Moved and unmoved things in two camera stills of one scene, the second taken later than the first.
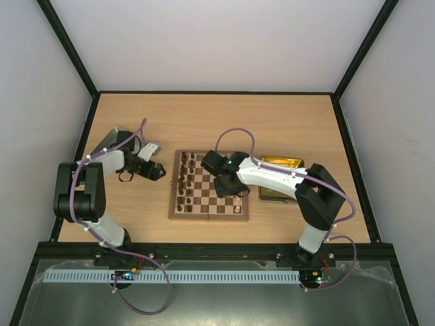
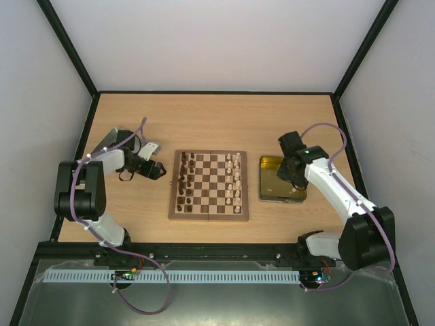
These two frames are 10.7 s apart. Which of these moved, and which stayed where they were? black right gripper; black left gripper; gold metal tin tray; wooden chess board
Moved: black right gripper
Stayed: gold metal tin tray; wooden chess board; black left gripper
